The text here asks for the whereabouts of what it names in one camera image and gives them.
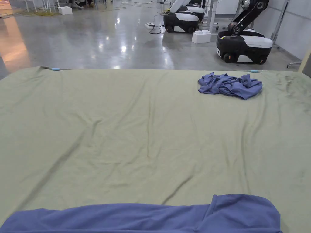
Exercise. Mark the white power strip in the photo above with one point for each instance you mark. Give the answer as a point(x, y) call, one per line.
point(150, 24)

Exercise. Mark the bunched blue garment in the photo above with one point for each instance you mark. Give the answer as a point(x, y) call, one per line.
point(230, 86)

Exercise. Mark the flat blue shirt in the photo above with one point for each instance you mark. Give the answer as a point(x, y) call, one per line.
point(170, 218)

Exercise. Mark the black and white wheeled robot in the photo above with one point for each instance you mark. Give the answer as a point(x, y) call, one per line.
point(181, 19)
point(195, 8)
point(245, 43)

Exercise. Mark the bed with pale green sheet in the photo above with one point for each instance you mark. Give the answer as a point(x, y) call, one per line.
point(121, 126)

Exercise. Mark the white foam block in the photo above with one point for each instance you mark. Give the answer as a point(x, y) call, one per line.
point(65, 10)
point(201, 37)

